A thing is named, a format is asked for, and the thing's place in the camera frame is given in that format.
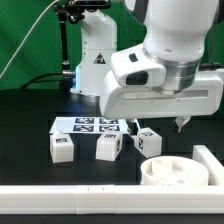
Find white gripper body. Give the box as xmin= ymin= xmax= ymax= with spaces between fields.
xmin=99 ymin=44 xmax=223 ymax=119

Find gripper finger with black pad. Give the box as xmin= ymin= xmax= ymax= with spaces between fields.
xmin=126 ymin=119 xmax=139 ymax=136
xmin=175 ymin=116 xmax=191 ymax=133

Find white round stool seat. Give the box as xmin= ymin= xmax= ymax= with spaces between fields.
xmin=140 ymin=156 xmax=209 ymax=186

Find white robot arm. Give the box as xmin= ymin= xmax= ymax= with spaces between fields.
xmin=99 ymin=0 xmax=223 ymax=126

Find white sheet with markers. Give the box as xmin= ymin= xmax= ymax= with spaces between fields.
xmin=49 ymin=117 xmax=128 ymax=134

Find white front fence rail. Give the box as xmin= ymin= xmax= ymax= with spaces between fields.
xmin=0 ymin=185 xmax=224 ymax=214

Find black cable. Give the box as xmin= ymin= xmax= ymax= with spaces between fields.
xmin=19 ymin=72 xmax=65 ymax=90

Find white cable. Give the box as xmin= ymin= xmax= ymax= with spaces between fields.
xmin=0 ymin=0 xmax=60 ymax=80

